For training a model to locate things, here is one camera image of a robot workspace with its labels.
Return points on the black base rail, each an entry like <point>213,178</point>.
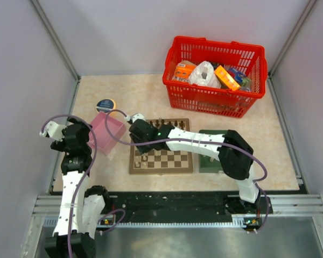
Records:
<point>181,206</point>

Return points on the red plastic basket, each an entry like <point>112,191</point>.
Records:
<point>247,58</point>

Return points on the dark chess pieces group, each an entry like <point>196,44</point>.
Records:
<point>181,123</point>

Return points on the orange printed carton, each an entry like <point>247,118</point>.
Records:
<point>183,70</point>

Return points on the yellow tape roll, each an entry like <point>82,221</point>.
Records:
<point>105,105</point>

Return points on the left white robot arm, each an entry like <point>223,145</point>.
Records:
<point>81,207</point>

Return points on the white plastic bag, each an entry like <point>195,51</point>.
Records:
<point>203,75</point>

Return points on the blue packaged item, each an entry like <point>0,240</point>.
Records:
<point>239,77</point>

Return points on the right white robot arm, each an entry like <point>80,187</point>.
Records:
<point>230,149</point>

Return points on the pink open box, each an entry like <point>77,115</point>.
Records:
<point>105,143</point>

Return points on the wooden chess board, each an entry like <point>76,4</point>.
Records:
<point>161,162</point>

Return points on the orange box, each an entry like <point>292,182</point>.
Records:
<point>226,79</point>

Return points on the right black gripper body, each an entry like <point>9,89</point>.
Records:
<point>145,148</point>

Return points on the green wooden tray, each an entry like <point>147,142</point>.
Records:
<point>206,163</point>

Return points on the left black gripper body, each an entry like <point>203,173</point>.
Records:
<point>61,145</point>

